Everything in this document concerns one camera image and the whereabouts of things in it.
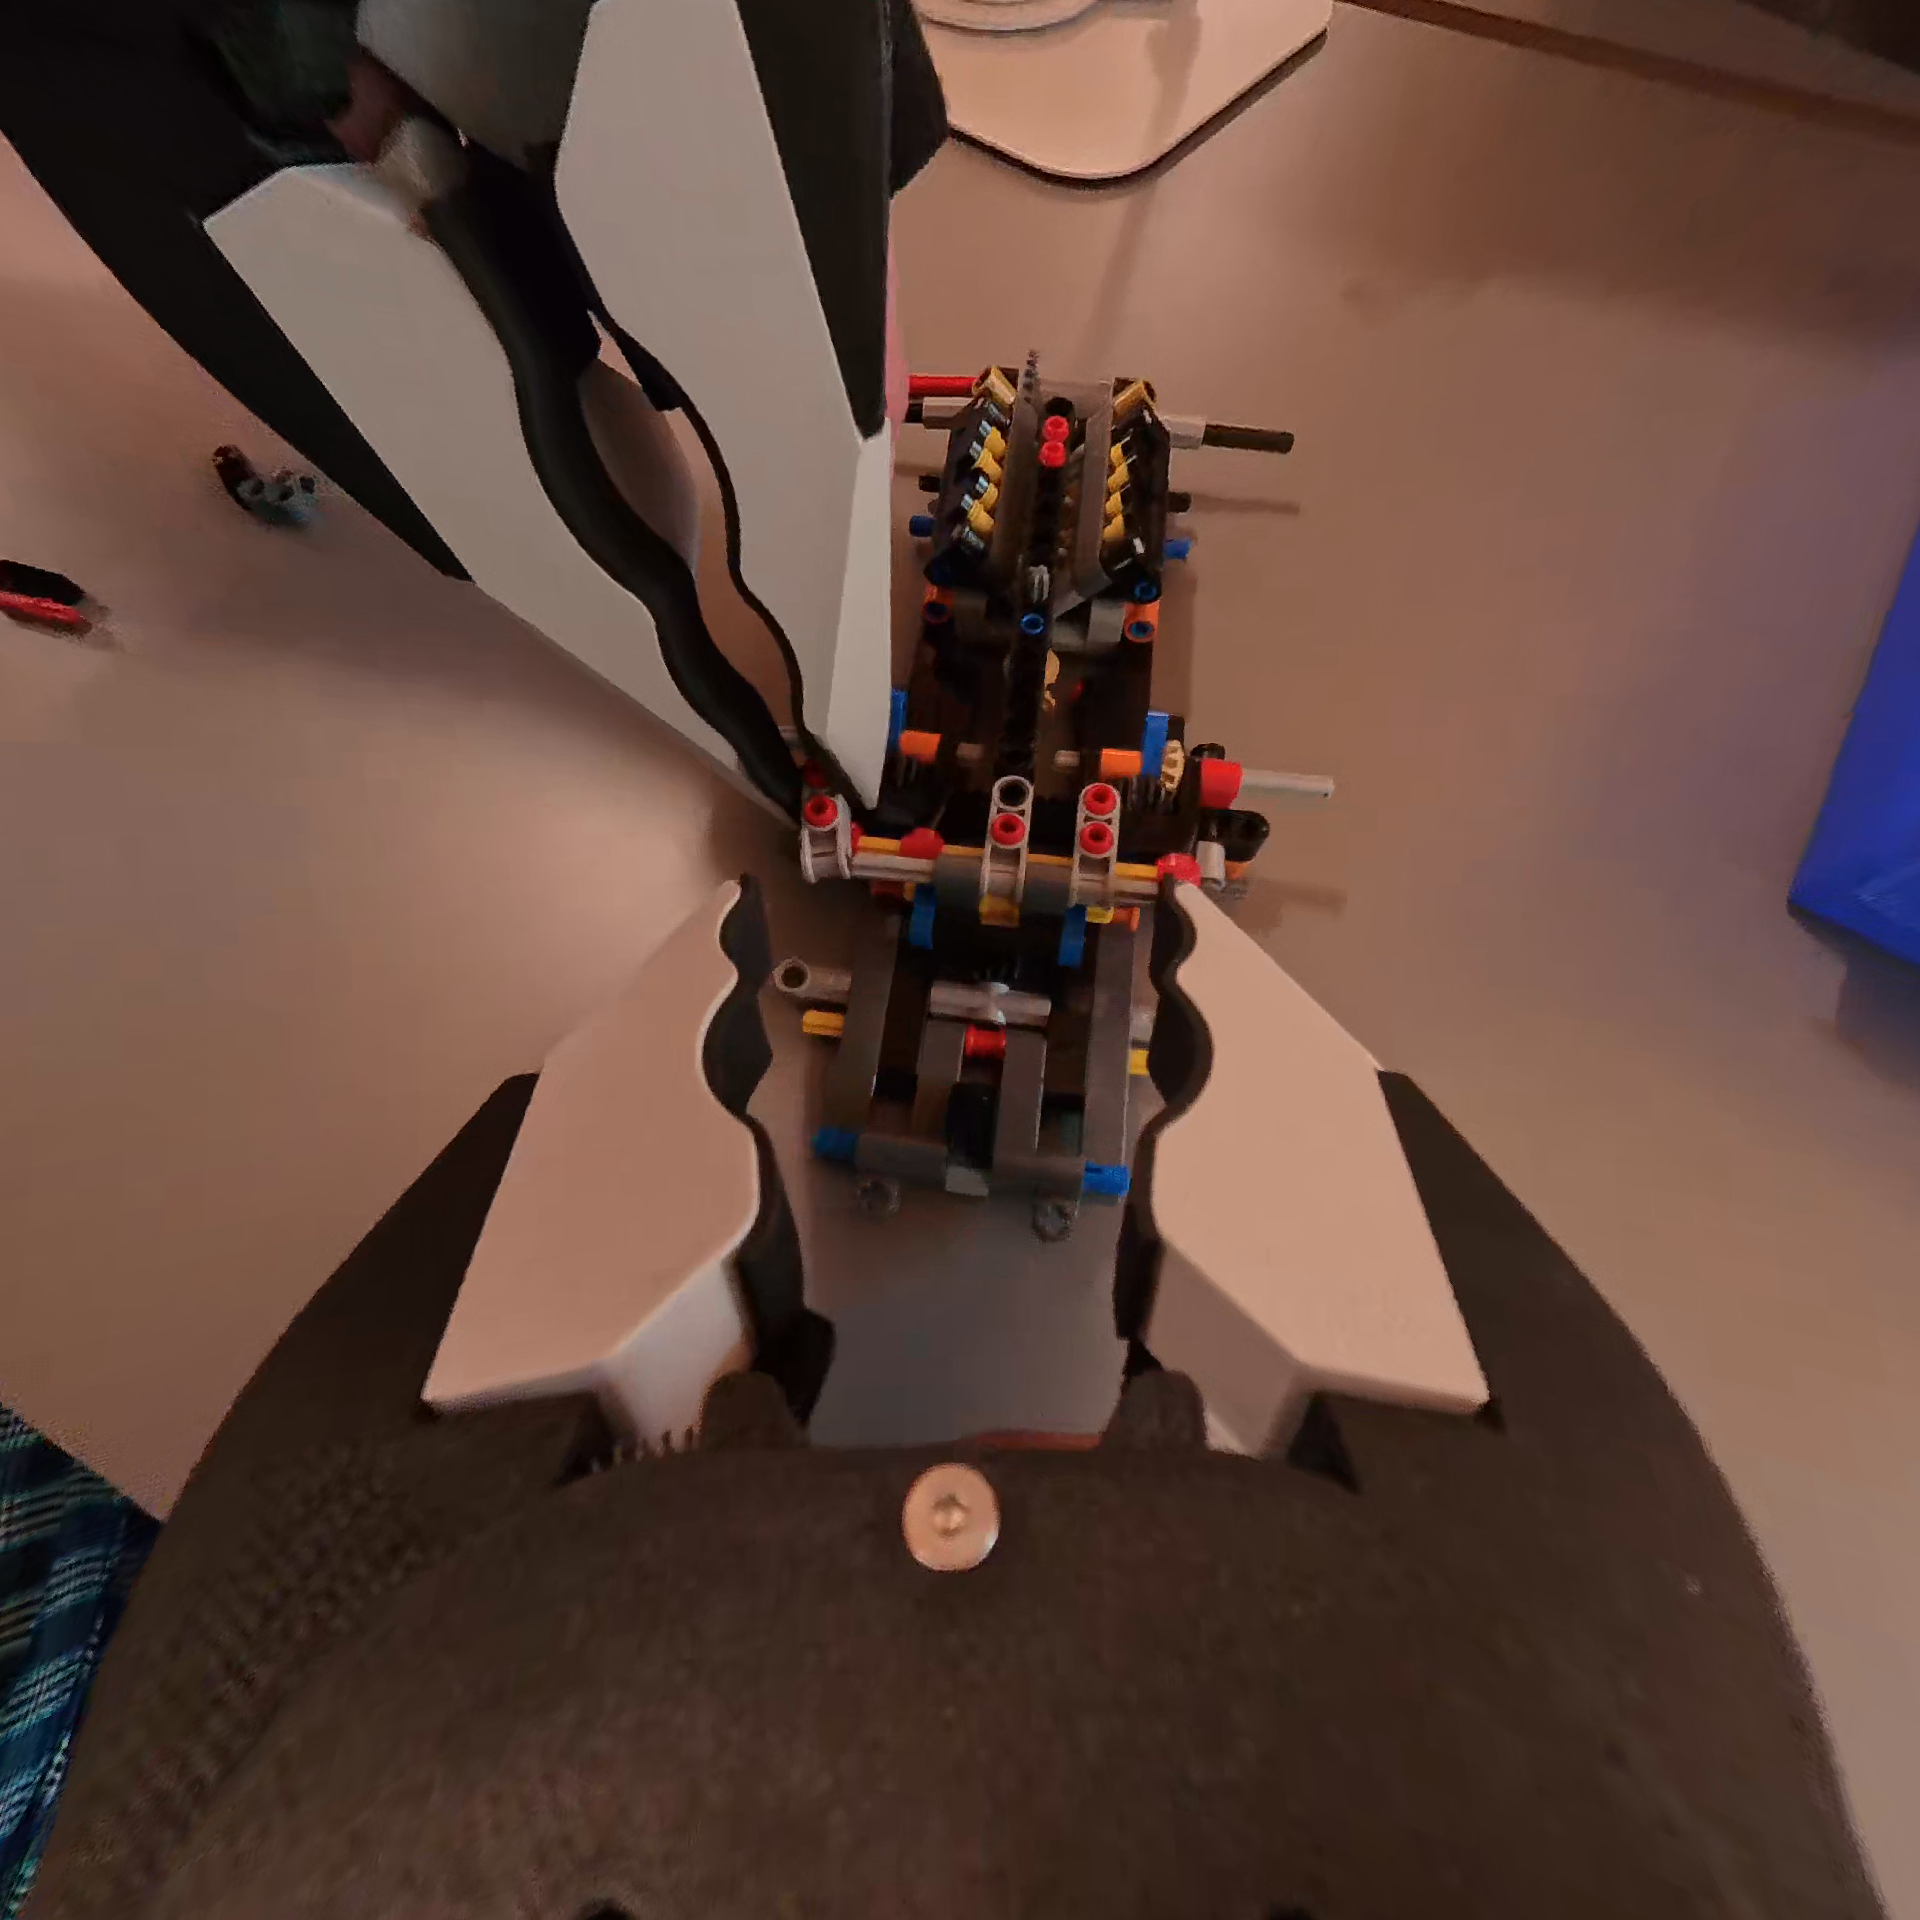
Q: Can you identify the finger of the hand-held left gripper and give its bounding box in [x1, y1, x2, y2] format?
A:
[553, 0, 904, 820]
[200, 118, 823, 827]

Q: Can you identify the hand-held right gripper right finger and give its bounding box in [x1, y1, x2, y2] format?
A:
[1115, 883, 1494, 1460]

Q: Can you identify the blue plastic bin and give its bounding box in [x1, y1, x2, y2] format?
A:
[1787, 518, 1920, 970]

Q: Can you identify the blue plaid clothing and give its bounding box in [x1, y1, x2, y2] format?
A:
[0, 1404, 163, 1920]

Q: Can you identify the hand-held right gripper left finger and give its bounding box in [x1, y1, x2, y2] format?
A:
[420, 881, 837, 1450]

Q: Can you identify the white stand base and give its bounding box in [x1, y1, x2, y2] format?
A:
[911, 0, 1337, 187]

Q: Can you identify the multicolour lego car chassis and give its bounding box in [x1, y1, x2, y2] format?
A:
[773, 350, 1340, 1243]

